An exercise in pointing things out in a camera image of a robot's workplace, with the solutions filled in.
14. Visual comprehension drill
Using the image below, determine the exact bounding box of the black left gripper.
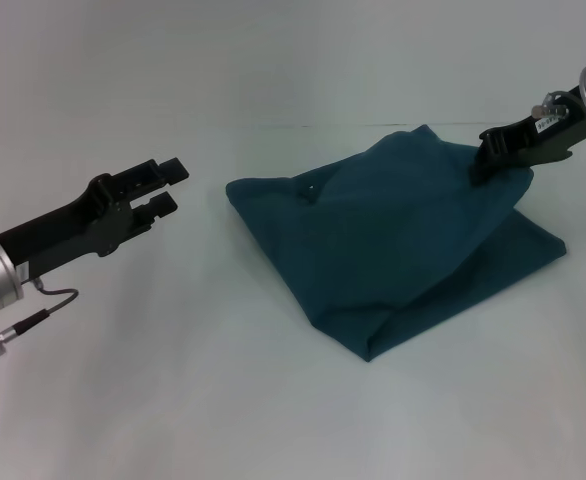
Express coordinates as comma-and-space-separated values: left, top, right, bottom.
0, 156, 191, 279

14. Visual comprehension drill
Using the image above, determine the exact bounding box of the left arm cable with plug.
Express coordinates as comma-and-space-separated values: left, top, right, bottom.
0, 279, 81, 360

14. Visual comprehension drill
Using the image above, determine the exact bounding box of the arm cable with plug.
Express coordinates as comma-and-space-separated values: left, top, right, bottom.
530, 89, 586, 159
0, 279, 81, 360

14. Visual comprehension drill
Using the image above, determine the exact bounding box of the blue shirt with FREE print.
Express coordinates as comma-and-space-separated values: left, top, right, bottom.
224, 123, 569, 365

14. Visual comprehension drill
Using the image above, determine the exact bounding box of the right arm cable with plug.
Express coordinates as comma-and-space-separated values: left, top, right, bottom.
530, 89, 586, 159

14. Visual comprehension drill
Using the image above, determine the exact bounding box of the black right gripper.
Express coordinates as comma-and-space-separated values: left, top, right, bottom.
467, 87, 586, 188

